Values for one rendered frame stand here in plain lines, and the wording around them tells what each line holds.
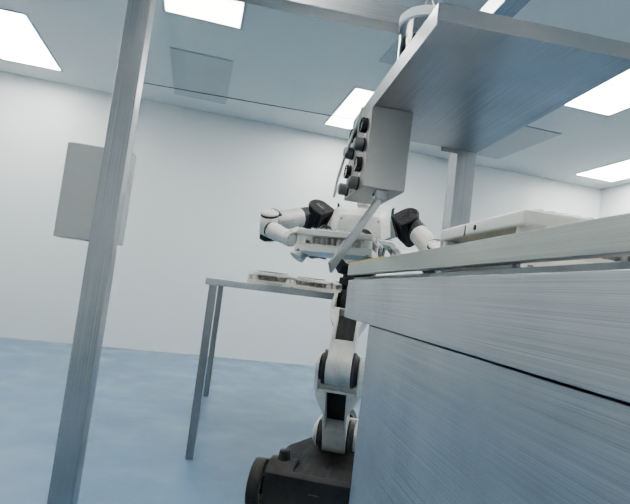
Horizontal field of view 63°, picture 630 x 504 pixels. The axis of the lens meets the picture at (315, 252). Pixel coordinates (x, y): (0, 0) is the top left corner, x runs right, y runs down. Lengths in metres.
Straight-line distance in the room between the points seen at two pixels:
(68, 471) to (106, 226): 0.62
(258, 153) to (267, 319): 2.04
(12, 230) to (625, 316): 6.32
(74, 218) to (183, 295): 4.74
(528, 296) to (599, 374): 0.13
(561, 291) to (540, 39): 0.57
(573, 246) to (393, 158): 0.80
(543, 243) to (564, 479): 0.23
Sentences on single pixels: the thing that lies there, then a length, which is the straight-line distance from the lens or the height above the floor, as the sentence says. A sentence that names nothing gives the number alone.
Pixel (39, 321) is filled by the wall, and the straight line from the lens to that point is 6.43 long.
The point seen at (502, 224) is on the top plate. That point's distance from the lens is 0.68.
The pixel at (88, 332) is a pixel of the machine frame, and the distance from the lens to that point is 1.44.
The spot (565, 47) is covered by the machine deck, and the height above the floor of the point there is 1.35.
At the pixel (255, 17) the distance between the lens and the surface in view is 1.64.
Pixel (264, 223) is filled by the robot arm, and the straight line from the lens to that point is 2.18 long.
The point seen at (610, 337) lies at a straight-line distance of 0.47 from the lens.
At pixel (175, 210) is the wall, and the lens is 6.26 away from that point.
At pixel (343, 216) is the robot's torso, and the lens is 2.28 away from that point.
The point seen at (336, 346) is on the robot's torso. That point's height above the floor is 0.68.
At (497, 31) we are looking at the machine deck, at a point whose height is 1.35.
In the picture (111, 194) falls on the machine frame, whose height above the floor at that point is 1.07.
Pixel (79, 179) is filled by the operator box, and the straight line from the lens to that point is 1.53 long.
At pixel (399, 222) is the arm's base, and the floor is 1.24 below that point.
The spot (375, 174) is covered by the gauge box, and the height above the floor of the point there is 1.18.
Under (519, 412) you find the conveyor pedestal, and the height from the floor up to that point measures 0.78.
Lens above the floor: 0.88
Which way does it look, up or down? 5 degrees up
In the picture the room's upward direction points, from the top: 7 degrees clockwise
